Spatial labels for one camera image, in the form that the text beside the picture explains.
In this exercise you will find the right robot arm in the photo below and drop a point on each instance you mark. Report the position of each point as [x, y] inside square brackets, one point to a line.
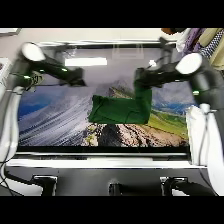
[196, 76]

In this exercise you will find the heap of clothes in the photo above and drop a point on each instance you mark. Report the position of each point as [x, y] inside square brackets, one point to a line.
[203, 41]

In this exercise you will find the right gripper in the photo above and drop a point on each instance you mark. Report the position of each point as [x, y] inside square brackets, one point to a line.
[144, 78]

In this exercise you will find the green garment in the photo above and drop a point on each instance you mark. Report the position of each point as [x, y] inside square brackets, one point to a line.
[116, 110]

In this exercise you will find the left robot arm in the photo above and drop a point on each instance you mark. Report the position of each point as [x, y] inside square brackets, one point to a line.
[43, 63]

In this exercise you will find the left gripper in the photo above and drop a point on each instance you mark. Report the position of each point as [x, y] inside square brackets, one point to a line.
[76, 77]

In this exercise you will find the silver frame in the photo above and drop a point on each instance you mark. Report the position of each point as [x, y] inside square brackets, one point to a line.
[100, 162]

